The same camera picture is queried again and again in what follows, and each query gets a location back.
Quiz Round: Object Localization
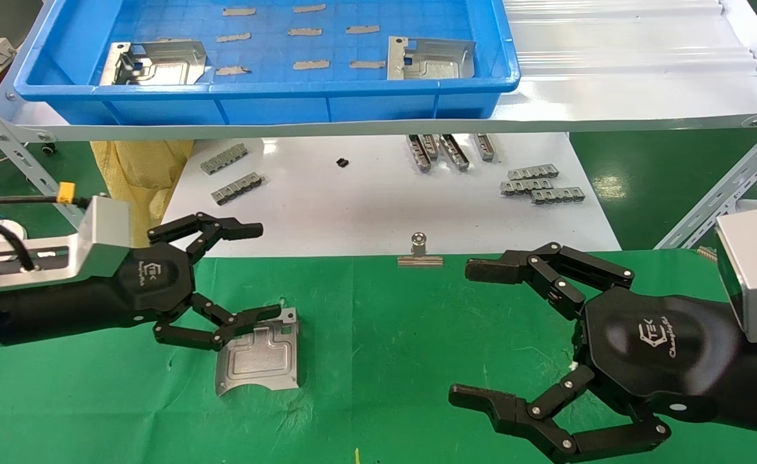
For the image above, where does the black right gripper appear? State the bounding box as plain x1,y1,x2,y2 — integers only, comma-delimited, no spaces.
449,242,731,464

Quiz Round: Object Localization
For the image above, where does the black looped cable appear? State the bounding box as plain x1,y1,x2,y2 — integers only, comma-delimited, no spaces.
0,221,37,279

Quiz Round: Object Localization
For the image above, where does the curved-edge sheet metal part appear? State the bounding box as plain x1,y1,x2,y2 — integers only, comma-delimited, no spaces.
215,307,300,397

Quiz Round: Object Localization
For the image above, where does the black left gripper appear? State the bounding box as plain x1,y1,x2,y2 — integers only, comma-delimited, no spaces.
117,213,282,352

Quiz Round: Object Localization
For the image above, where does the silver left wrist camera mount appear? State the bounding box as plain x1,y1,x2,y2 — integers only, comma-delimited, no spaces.
0,195,132,297

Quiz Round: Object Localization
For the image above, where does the black cable with yellow connector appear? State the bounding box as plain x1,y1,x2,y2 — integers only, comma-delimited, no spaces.
0,182,90,208

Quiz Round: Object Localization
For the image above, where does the green table cloth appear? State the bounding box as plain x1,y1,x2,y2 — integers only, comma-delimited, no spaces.
0,248,757,464

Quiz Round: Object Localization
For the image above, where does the blue plastic bin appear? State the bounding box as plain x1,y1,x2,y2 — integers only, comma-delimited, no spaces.
14,0,521,126

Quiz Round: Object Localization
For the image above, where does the white metal shelf rack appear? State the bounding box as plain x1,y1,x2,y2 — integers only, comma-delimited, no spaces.
0,0,757,258

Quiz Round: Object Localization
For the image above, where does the yellow mesh bag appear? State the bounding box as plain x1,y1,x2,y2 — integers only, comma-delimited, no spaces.
90,139,194,229

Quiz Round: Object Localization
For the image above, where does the white flat board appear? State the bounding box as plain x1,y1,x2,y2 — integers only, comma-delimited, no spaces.
159,132,622,258

